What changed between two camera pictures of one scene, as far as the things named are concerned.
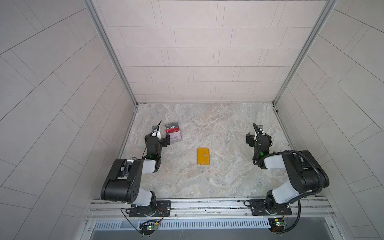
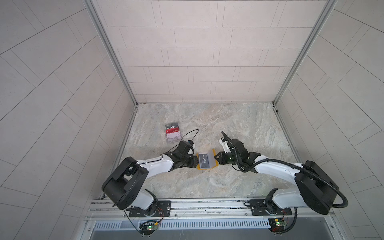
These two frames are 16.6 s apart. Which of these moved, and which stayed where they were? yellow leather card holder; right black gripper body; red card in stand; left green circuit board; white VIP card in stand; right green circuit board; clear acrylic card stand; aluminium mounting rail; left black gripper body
Moved: left black gripper body; right black gripper body; yellow leather card holder
Stayed: white VIP card in stand; clear acrylic card stand; aluminium mounting rail; right green circuit board; left green circuit board; red card in stand
